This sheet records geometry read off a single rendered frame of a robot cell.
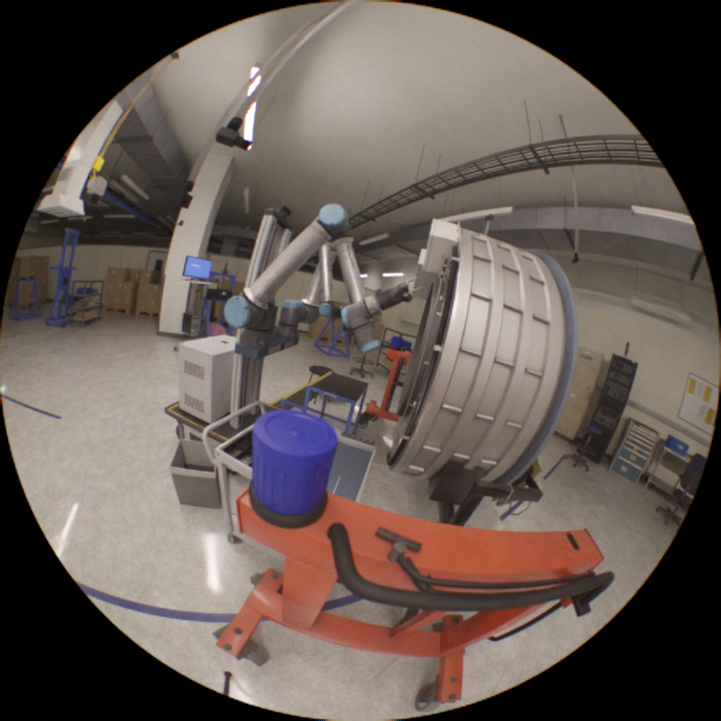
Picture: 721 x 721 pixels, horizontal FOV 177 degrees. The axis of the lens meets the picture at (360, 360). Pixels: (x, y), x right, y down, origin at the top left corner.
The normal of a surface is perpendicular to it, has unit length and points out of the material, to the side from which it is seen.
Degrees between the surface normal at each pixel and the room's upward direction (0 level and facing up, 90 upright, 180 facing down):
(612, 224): 90
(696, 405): 90
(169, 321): 90
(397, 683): 0
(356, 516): 0
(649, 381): 90
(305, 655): 0
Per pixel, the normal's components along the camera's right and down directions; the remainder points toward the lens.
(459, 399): -0.23, 0.22
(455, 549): 0.24, -0.95
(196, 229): 0.44, 0.29
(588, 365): -0.87, -0.11
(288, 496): 0.21, 0.25
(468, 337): -0.17, -0.04
